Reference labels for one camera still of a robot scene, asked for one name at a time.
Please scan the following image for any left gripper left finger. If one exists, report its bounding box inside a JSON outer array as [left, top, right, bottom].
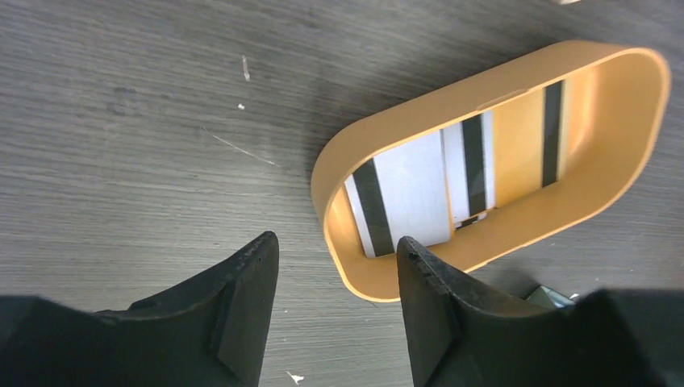
[[1, 231, 279, 386]]

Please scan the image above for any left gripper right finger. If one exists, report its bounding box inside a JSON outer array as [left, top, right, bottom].
[[397, 236, 683, 386]]

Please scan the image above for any white card black stripe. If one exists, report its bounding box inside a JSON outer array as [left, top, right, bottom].
[[344, 131, 453, 258]]

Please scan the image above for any yellow oval tray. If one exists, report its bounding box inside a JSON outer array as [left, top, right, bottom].
[[311, 40, 671, 302]]

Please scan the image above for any green card holder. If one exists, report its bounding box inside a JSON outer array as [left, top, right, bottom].
[[525, 285, 574, 309]]

